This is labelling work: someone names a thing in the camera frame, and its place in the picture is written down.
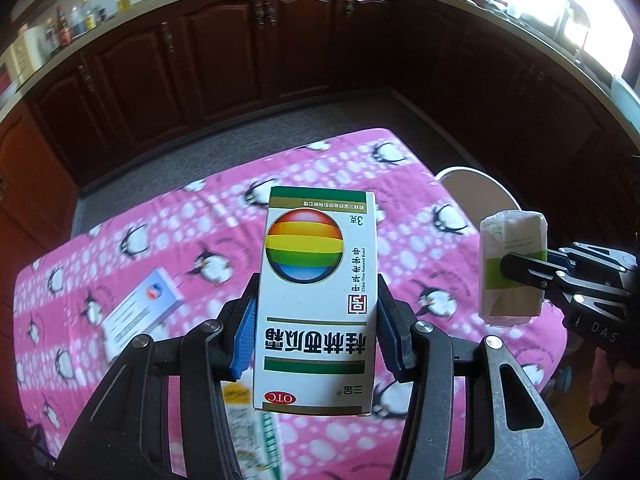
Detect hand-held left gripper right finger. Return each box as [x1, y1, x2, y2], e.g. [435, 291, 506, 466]
[375, 275, 581, 480]

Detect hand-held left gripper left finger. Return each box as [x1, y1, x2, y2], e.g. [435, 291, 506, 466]
[55, 277, 261, 480]

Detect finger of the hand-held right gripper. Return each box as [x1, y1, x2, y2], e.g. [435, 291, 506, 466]
[499, 251, 568, 292]
[545, 242, 640, 313]

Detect white and green small box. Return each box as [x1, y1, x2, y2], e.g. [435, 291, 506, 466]
[478, 209, 549, 327]

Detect white rainbow ball medicine box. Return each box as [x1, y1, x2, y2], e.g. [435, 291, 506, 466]
[252, 186, 378, 417]

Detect person's right hand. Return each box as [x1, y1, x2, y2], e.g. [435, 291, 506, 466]
[592, 347, 640, 402]

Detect yellow and green packet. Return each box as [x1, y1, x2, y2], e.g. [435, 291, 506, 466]
[220, 379, 282, 480]

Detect white round chair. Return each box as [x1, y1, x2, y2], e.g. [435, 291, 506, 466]
[434, 166, 524, 233]

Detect white and blue small box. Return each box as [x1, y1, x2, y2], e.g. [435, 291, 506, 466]
[101, 267, 184, 362]

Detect pink penguin printed blanket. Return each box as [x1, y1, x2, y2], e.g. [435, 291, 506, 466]
[12, 127, 571, 480]

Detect bright window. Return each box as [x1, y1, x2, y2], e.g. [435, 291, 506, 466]
[500, 0, 640, 78]

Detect light brown wooden cabinet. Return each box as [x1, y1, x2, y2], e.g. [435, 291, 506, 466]
[0, 104, 81, 281]

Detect dark wooden kitchen cabinets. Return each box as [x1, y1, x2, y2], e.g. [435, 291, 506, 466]
[20, 0, 640, 246]

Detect dark sauce bottle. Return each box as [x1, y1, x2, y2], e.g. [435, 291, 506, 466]
[54, 6, 72, 47]

